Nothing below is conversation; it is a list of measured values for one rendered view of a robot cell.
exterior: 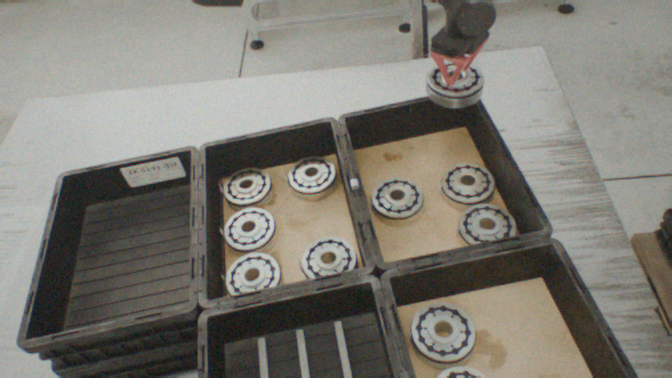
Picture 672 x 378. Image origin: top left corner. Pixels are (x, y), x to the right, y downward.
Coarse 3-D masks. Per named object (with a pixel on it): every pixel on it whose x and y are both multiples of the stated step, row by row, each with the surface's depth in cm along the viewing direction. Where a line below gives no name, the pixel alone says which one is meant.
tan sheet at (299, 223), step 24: (288, 168) 119; (336, 168) 117; (288, 192) 114; (336, 192) 113; (288, 216) 110; (312, 216) 109; (336, 216) 108; (288, 240) 106; (312, 240) 105; (288, 264) 102; (360, 264) 100
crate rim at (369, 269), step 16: (288, 128) 113; (304, 128) 113; (336, 128) 111; (208, 144) 113; (224, 144) 113; (336, 144) 108; (352, 176) 101; (352, 192) 99; (368, 240) 91; (368, 256) 89; (352, 272) 88; (368, 272) 87; (272, 288) 88; (288, 288) 88; (208, 304) 88; (224, 304) 87
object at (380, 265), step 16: (352, 112) 113; (368, 112) 113; (480, 112) 108; (496, 128) 105; (496, 144) 103; (352, 160) 104; (512, 160) 99; (528, 192) 94; (368, 208) 96; (368, 224) 94; (544, 224) 89; (496, 240) 88; (512, 240) 88; (528, 240) 87; (416, 256) 88; (432, 256) 88; (448, 256) 87
